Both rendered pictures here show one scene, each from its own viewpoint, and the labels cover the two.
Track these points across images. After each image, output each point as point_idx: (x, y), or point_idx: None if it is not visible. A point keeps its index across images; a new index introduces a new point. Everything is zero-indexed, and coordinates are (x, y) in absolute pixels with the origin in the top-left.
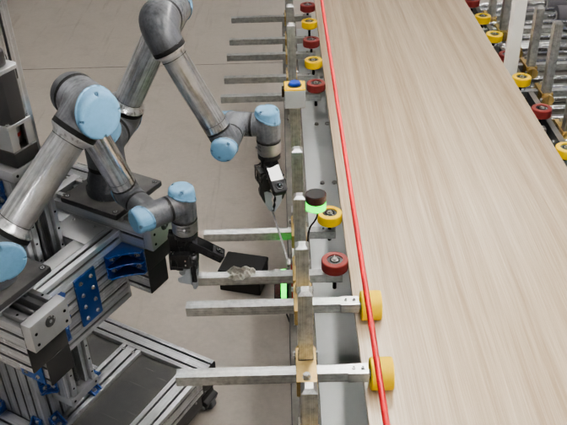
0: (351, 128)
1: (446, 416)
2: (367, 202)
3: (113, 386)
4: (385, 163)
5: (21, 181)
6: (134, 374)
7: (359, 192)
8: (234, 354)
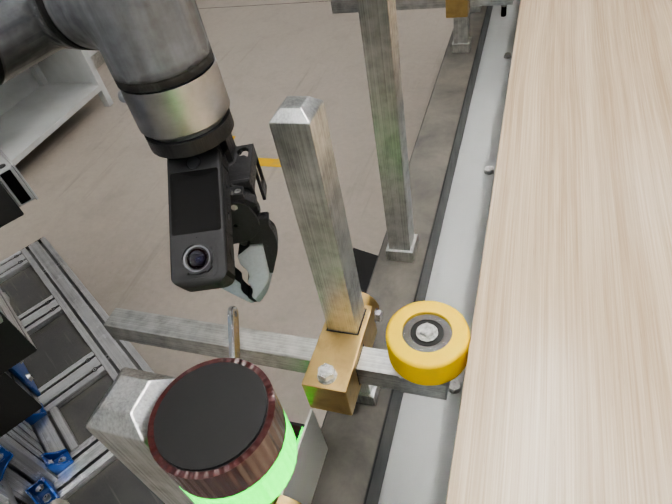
0: (563, 54)
1: None
2: (571, 305)
3: (83, 491)
4: (649, 154)
5: None
6: (122, 474)
7: (550, 256)
8: (320, 424)
